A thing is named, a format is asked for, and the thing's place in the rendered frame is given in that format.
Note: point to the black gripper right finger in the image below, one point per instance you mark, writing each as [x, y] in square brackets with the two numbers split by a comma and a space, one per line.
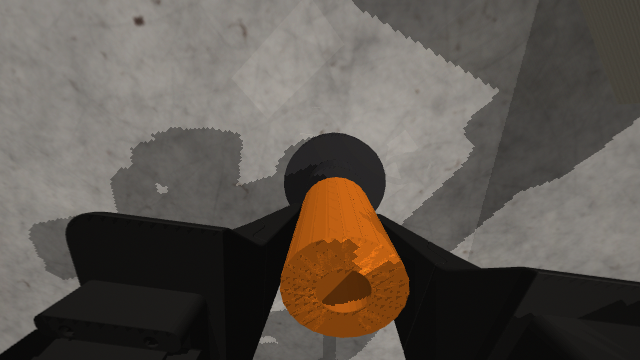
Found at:
[456, 310]

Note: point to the orange knob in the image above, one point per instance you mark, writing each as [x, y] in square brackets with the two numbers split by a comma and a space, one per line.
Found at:
[342, 276]

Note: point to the dark stepped round pedestal with shaft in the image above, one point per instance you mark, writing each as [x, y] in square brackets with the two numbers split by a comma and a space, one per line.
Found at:
[334, 155]

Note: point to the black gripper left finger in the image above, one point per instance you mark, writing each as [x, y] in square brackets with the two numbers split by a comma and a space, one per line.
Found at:
[237, 271]

